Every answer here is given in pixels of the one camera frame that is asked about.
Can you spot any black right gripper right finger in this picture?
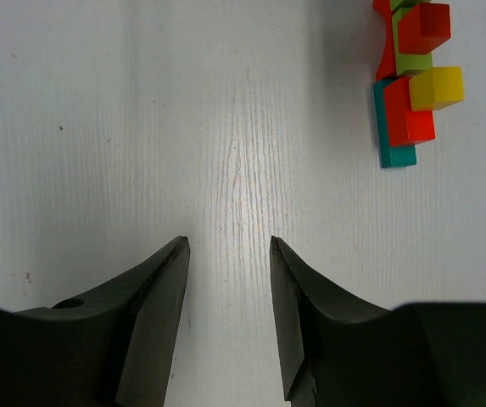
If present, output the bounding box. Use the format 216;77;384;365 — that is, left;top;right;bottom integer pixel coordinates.
270;236;388;403

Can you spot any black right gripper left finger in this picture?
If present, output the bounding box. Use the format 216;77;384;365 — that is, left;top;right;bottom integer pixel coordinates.
16;237;190;406

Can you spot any teal long block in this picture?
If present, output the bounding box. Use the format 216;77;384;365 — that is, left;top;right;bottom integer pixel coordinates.
372;79;417;169

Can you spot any red rectangular block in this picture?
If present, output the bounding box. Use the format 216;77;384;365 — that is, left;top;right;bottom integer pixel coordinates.
383;77;436;147

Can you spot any red arch block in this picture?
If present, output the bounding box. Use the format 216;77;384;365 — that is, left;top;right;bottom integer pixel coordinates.
373;0;397;81

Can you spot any yellow cube block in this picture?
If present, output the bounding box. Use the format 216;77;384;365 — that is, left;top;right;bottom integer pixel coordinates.
408;66;465;111

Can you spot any green rectangular block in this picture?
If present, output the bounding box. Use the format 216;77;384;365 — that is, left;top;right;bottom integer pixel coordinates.
392;8;433;76

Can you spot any small red cube block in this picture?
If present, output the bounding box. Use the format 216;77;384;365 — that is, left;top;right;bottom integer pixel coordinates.
396;2;451;55

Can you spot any small green cube block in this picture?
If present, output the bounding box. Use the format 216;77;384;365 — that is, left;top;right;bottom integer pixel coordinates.
390;0;430;12

